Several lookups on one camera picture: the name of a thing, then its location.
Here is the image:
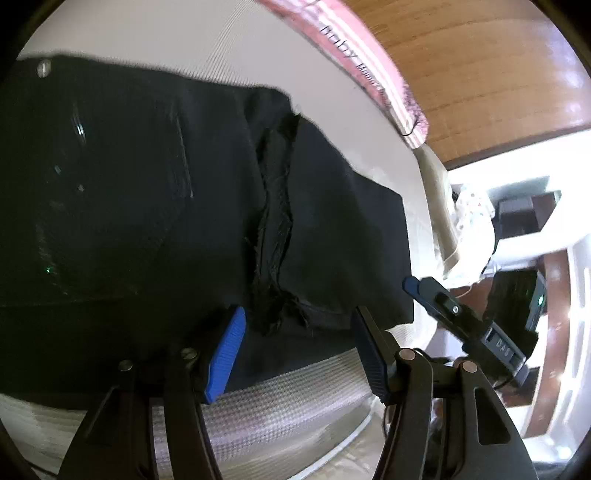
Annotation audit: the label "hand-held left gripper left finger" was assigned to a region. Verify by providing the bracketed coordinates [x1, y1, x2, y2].
[58, 305, 247, 480]

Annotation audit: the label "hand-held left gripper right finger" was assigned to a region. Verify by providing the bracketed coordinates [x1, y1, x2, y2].
[353, 306, 539, 480]

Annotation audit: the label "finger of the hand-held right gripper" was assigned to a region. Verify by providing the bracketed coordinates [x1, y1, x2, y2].
[403, 275, 486, 343]

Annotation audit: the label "black pants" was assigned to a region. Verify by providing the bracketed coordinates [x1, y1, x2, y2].
[0, 54, 415, 409]

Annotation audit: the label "white spotted cloth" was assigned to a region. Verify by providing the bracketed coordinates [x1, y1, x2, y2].
[450, 184, 498, 283]

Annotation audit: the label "beige blanket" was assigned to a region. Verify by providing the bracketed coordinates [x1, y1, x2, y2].
[413, 147, 465, 280]

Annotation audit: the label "dark cabinet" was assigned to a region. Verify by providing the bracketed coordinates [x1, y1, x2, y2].
[495, 191, 563, 241]

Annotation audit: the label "pink printed cloth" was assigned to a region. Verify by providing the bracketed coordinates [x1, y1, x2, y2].
[256, 0, 430, 149]

